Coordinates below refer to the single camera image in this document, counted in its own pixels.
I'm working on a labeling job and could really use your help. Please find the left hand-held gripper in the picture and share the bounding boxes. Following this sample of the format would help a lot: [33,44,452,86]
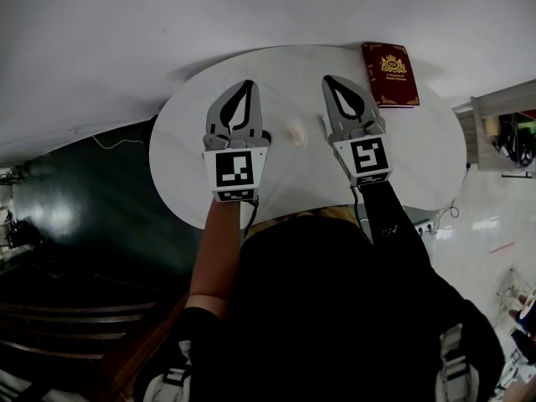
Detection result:
[202,80,271,204]

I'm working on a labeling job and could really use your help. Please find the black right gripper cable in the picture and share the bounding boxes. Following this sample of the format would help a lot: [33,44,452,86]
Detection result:
[349,184,374,245]

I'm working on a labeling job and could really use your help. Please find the person's left forearm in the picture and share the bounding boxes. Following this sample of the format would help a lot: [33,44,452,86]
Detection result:
[184,198,245,312]

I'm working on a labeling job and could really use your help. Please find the dark red hardcover book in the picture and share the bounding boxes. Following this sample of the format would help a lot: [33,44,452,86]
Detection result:
[360,41,421,110]

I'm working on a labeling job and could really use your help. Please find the pale pink makeup item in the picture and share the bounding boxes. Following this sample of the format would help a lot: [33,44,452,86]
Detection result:
[286,123,308,149]

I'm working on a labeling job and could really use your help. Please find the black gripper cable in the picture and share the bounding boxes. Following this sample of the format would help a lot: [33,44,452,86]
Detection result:
[349,184,374,245]
[242,193,261,240]

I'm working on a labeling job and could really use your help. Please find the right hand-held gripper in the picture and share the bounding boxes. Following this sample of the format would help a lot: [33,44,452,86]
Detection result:
[321,75,394,188]

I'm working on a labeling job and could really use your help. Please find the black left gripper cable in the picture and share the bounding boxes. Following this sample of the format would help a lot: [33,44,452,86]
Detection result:
[242,193,261,240]

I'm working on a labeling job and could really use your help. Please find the white power strip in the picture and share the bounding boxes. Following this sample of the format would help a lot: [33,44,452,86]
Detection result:
[413,219,437,237]

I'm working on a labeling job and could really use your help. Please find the grey backpack strap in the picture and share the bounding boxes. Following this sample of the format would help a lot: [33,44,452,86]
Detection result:
[433,323,481,402]
[144,339,194,402]

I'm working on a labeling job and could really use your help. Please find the thin white floor cable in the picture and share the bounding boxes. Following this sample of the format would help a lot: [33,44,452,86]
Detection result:
[90,133,146,151]

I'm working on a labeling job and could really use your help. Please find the person's black clothed torso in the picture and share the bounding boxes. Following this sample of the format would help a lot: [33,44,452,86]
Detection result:
[133,214,508,402]

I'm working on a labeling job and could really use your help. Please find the dark wooden stairs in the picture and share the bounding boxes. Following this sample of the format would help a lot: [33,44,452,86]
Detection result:
[0,261,189,402]

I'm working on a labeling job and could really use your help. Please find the light wooden shelf unit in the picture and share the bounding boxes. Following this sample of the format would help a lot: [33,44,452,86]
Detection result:
[452,78,536,173]

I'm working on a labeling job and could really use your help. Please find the person's right forearm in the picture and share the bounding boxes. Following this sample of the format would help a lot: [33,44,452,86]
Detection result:
[358,178,433,270]

